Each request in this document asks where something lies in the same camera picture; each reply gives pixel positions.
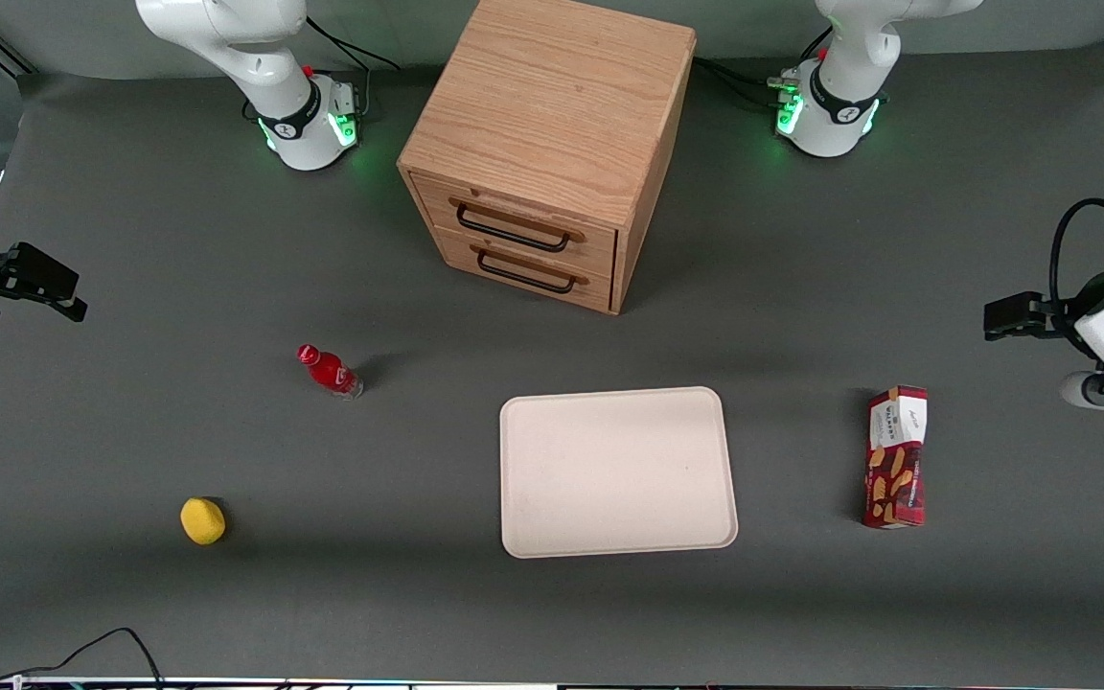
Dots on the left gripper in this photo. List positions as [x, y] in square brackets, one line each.
[1062, 313]

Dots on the red cookie box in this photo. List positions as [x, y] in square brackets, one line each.
[895, 460]

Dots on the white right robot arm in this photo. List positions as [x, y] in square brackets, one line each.
[255, 57]

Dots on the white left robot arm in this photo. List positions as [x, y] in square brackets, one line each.
[839, 96]

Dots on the beige rectangular tray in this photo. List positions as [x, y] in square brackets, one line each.
[614, 471]

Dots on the yellow lemon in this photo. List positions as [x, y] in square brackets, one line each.
[202, 521]

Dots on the red plastic bottle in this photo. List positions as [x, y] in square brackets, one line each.
[327, 369]

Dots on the wooden drawer front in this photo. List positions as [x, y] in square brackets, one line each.
[523, 278]
[514, 216]

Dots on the wooden two-drawer cabinet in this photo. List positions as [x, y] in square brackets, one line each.
[552, 105]

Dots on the black aluminium frame rail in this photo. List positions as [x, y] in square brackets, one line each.
[8, 53]

